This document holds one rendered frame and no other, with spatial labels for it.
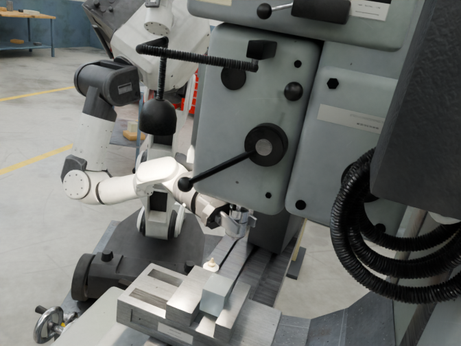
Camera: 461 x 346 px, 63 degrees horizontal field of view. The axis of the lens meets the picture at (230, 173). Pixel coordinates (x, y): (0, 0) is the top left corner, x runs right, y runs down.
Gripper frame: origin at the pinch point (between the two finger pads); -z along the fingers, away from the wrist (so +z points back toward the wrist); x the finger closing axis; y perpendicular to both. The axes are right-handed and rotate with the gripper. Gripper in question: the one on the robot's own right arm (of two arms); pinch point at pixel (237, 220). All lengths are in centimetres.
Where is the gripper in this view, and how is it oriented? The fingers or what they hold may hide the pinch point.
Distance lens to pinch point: 83.7
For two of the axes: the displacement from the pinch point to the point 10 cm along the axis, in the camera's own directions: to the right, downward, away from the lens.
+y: -1.7, 9.0, 4.0
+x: 6.9, -1.8, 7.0
